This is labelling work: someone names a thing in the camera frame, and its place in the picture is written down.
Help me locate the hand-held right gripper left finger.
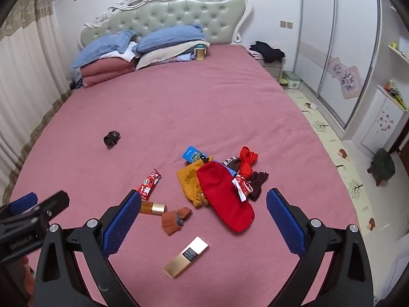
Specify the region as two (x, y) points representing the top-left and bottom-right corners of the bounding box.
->
(33, 189), (143, 307)

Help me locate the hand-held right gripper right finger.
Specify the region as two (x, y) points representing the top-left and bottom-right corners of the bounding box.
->
(266, 188), (374, 307)

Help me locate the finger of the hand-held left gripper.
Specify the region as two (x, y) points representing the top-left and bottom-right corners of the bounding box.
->
(0, 191), (70, 229)
(0, 192), (39, 218)

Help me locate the amber bottle with gold cap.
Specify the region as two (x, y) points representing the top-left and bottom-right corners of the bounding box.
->
(140, 200), (167, 215)

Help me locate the red snack wrapper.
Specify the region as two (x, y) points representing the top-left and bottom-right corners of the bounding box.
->
(232, 174), (253, 203)
(137, 168), (162, 200)

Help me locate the brown sock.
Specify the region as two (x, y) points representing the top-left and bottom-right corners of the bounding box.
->
(161, 207), (192, 236)

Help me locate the dark maroon sock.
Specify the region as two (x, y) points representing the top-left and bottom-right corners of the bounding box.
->
(247, 172), (269, 202)

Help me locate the gold rectangular box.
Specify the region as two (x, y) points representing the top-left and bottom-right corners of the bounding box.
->
(162, 236), (209, 279)

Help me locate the red sock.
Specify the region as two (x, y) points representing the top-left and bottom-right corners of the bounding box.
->
(196, 161), (255, 233)

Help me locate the yellow cloth bag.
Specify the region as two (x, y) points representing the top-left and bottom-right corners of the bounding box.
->
(177, 161), (208, 208)

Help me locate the black rolled sock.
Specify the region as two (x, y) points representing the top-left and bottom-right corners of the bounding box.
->
(103, 131), (121, 149)

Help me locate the blue cardboard box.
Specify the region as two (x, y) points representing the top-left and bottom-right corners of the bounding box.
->
(182, 146), (237, 177)

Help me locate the dark green round stool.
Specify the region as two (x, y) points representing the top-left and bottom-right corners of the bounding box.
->
(367, 148), (396, 187)

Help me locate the beige curtain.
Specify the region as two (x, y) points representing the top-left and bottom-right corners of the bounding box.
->
(0, 0), (75, 199)

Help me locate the pink bedsheet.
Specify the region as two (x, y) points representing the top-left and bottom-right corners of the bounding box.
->
(6, 45), (361, 307)

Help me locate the white cabinet with stickers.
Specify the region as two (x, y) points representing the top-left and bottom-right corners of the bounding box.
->
(342, 85), (409, 154)

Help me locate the pink folded blanket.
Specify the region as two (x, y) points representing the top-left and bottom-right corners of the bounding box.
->
(80, 58), (139, 87)

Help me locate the green storage box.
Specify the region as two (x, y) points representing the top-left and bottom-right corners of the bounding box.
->
(281, 70), (301, 90)

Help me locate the grey nightstand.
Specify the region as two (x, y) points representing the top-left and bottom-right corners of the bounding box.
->
(252, 56), (283, 79)

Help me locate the blue pillow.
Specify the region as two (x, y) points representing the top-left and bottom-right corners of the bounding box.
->
(132, 25), (210, 54)
(72, 30), (138, 68)

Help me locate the white folded cloth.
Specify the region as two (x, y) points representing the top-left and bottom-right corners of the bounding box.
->
(109, 41), (139, 63)

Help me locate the beige pillow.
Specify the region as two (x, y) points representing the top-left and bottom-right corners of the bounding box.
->
(136, 40), (210, 70)

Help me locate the green yellow toy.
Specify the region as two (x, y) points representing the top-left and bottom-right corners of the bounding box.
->
(385, 80), (408, 111)

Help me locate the black clothes pile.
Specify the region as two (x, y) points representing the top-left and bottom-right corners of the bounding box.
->
(249, 41), (286, 64)

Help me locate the floral sliding door wardrobe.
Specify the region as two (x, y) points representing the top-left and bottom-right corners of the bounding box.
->
(297, 0), (393, 128)

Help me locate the green tufted bed headboard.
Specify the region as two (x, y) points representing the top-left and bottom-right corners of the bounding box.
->
(80, 0), (253, 50)

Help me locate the white wall shelf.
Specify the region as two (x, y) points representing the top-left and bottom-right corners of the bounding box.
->
(388, 42), (409, 63)

